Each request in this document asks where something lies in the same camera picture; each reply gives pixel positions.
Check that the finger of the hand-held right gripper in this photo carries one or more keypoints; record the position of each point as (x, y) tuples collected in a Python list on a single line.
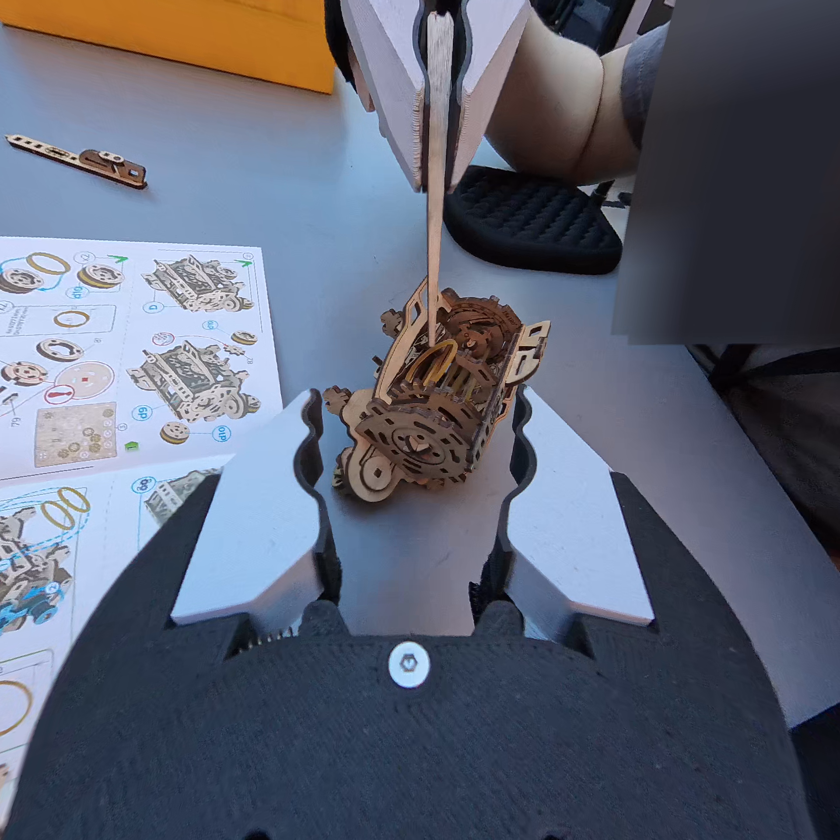
[(492, 52), (387, 65)]

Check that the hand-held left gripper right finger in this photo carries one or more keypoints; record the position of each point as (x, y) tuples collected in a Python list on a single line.
[(571, 544)]

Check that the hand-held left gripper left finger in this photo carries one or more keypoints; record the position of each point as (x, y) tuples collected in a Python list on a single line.
[(262, 538)]

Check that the thin wooden stick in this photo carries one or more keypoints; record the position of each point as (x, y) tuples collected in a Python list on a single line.
[(438, 197)]

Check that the wooden mechanical model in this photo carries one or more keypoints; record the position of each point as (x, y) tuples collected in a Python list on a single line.
[(420, 446)]

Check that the yellow rubber band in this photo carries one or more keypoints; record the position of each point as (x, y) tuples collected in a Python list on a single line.
[(449, 344)]

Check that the person's right forearm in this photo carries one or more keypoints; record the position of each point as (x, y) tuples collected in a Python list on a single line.
[(558, 98)]

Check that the yellow box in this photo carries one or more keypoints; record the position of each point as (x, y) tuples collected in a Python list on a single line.
[(197, 33)]

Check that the black honeycomb chair armrest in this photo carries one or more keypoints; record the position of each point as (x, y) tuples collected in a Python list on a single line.
[(531, 223)]

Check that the illustrated instruction booklet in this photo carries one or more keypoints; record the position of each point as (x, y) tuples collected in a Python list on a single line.
[(131, 328)]

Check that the small flat wooden part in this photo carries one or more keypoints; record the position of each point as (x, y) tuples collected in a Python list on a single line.
[(98, 164)]

